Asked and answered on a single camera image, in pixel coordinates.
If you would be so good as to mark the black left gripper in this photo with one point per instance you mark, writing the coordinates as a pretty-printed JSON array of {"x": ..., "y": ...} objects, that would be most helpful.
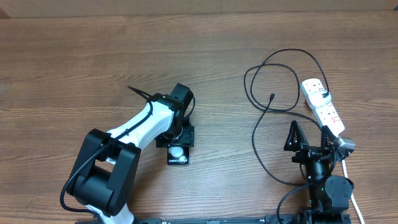
[{"x": 188, "y": 138}]

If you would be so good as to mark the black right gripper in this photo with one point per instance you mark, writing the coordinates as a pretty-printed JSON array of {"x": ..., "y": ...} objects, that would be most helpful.
[{"x": 307, "y": 151}]

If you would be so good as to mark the black Samsung Galaxy phone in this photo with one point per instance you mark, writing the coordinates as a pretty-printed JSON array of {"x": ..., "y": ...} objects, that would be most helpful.
[{"x": 178, "y": 156}]

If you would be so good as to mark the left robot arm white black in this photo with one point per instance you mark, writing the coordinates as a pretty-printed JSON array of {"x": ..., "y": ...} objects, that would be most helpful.
[{"x": 103, "y": 174}]

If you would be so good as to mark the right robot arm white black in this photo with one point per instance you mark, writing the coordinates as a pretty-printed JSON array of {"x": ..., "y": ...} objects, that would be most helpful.
[{"x": 329, "y": 194}]

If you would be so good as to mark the white USB charger adapter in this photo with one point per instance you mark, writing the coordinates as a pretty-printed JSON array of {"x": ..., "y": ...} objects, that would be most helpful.
[{"x": 317, "y": 99}]

